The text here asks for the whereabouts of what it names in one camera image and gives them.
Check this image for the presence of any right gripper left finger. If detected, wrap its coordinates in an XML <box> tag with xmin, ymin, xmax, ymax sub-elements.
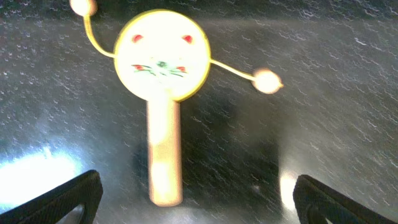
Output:
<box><xmin>0</xmin><ymin>169</ymin><xmax>104</xmax><ymax>224</ymax></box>

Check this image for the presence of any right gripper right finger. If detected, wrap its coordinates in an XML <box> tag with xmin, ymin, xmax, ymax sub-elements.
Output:
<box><xmin>292</xmin><ymin>174</ymin><xmax>398</xmax><ymax>224</ymax></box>

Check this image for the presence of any yellow wooden rattle drum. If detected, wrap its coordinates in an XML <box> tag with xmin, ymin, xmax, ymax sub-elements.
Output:
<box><xmin>68</xmin><ymin>0</ymin><xmax>285</xmax><ymax>208</ymax></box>

